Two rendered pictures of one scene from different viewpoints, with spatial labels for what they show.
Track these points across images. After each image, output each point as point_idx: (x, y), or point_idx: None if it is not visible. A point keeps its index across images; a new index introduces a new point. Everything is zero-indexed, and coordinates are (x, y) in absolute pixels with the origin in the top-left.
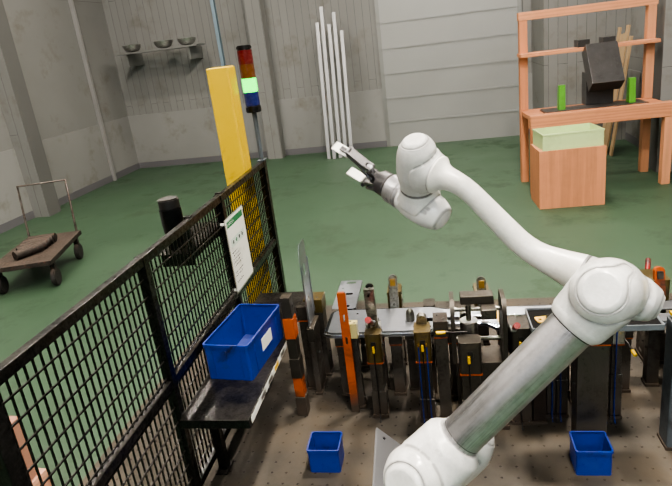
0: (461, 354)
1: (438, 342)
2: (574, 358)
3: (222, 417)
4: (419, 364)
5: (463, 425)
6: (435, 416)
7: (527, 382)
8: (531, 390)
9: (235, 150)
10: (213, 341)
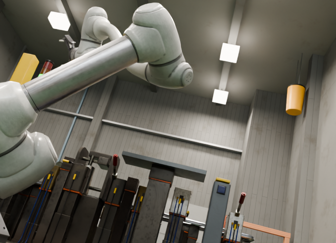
0: (71, 171)
1: (61, 173)
2: (123, 55)
3: None
4: (40, 189)
5: (35, 78)
6: (30, 241)
7: (89, 57)
8: (89, 63)
9: None
10: None
